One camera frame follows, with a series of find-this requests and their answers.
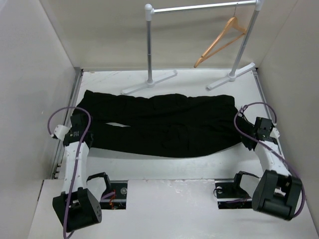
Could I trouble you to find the metal table rail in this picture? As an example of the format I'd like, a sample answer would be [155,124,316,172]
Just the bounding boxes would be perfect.
[49,67,83,179]
[252,68,292,178]

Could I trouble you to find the black trousers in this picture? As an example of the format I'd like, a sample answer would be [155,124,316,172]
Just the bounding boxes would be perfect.
[78,91,253,158]

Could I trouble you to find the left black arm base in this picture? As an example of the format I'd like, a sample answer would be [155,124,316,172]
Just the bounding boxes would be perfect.
[100,181,128,210]

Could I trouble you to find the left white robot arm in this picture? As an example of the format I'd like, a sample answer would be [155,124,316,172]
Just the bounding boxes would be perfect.
[52,114,112,237]

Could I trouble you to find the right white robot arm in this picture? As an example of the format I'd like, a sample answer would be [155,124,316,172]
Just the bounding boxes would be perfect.
[234,116,305,221]

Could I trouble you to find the wooden clothes hanger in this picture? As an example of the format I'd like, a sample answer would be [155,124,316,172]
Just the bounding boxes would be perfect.
[193,1,247,68]

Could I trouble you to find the right metal table rail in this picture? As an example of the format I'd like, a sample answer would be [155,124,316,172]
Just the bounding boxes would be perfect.
[252,68,292,178]

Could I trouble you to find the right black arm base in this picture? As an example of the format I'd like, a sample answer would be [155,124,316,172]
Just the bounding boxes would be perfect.
[213,182,252,210]

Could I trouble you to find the left metal table rail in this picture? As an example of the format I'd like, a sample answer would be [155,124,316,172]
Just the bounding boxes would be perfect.
[49,67,83,179]

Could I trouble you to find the white clothes rack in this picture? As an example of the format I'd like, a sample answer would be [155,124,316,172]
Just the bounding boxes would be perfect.
[122,0,265,95]

